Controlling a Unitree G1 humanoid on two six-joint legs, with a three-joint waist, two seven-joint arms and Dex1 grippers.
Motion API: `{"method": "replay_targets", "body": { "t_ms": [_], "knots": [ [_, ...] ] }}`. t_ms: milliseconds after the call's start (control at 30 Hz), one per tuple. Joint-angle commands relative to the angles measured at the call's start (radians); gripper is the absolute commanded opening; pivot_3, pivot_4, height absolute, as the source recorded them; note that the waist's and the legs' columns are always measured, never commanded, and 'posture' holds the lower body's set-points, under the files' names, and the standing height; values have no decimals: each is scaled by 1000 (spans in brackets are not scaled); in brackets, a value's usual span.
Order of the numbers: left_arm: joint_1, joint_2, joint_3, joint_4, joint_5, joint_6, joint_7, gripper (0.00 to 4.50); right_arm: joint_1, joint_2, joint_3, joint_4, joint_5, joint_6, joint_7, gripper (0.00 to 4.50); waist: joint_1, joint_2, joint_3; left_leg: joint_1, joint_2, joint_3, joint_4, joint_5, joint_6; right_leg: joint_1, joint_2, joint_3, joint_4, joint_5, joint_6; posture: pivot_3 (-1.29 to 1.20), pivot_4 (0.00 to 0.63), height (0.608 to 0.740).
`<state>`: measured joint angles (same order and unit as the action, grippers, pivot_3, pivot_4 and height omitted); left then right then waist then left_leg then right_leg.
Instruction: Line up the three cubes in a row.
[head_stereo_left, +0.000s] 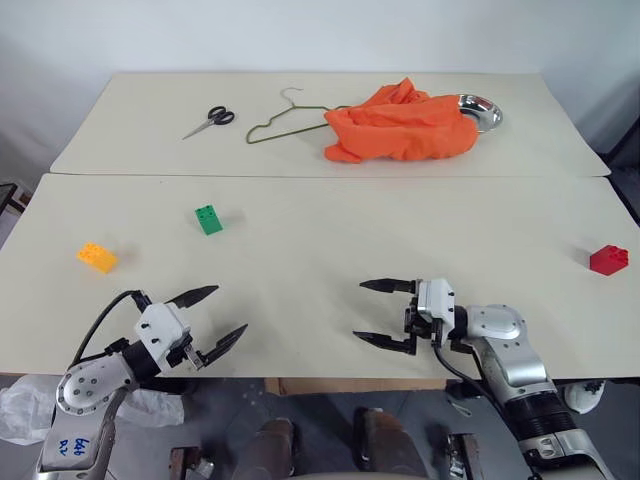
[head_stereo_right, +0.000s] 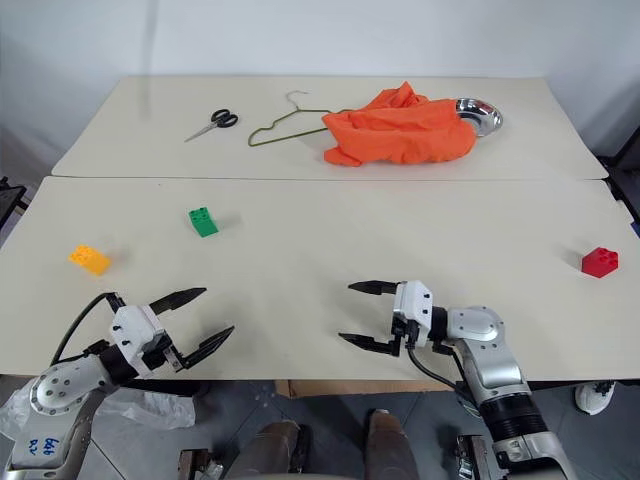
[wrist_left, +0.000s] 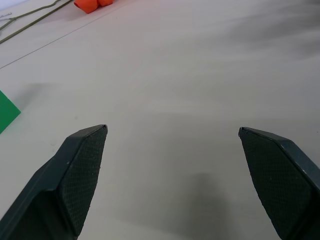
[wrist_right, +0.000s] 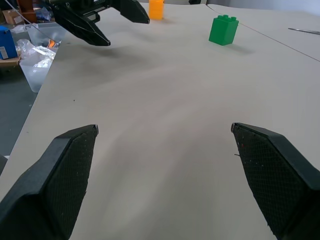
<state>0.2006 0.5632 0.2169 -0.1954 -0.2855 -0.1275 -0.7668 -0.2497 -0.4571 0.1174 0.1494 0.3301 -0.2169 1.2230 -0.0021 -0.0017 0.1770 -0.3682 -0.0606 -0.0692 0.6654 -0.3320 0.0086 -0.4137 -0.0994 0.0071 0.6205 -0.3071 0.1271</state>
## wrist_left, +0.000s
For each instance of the green block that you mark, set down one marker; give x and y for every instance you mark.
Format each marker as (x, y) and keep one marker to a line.
(6, 113)

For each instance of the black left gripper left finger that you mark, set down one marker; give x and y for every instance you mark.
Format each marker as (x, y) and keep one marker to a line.
(62, 185)

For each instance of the orange folded paper object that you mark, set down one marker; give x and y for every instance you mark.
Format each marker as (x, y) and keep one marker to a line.
(92, 4)

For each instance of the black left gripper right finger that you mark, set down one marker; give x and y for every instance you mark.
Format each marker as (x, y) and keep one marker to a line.
(280, 185)

